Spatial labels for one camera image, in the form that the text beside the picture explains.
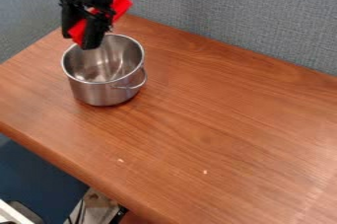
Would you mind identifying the stainless steel pot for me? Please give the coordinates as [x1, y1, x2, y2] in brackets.
[60, 34, 148, 107]

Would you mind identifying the white object bottom left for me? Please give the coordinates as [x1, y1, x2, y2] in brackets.
[0, 198, 45, 224]

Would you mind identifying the metal table leg bracket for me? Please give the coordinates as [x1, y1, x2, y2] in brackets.
[64, 188, 128, 224]

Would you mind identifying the red rectangular block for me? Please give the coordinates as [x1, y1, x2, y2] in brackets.
[68, 0, 133, 49]

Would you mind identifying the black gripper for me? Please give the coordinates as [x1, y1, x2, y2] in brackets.
[59, 0, 115, 50]

